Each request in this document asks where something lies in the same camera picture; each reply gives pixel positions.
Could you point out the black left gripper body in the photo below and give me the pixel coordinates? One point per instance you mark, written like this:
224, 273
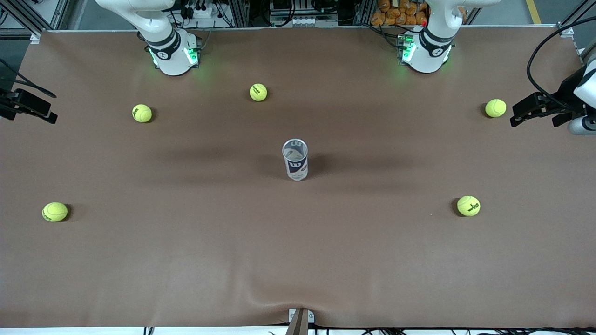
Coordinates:
565, 94

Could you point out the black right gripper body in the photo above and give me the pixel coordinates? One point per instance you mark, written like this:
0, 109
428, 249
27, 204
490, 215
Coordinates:
14, 101

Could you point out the clear Wilson tennis can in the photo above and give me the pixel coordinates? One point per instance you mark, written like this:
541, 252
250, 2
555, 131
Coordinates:
295, 165

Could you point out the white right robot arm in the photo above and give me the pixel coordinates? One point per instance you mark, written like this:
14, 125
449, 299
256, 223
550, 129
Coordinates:
170, 51

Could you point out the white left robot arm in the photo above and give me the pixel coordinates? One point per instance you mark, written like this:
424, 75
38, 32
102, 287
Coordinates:
430, 53

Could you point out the yellow tennis ball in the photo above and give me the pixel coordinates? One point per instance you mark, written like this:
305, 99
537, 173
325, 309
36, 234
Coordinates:
495, 108
258, 92
142, 113
55, 211
467, 204

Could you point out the pile of orange objects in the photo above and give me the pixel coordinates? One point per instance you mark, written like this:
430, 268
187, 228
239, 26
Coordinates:
396, 13

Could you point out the white power strip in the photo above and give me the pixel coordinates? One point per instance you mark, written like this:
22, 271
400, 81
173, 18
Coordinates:
201, 11

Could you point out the black electronics unit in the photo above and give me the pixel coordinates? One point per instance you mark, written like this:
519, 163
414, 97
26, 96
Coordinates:
302, 11

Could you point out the brown table mat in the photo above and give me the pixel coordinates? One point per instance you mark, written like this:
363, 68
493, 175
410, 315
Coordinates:
298, 260

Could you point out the aluminium frame profile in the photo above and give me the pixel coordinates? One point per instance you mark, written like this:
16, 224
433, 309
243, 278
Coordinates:
590, 51
579, 11
23, 16

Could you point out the metal corner bracket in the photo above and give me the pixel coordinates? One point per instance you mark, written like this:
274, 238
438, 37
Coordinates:
565, 31
35, 37

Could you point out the grey metal edge bracket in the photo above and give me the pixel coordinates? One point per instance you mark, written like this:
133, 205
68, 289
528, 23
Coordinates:
301, 321

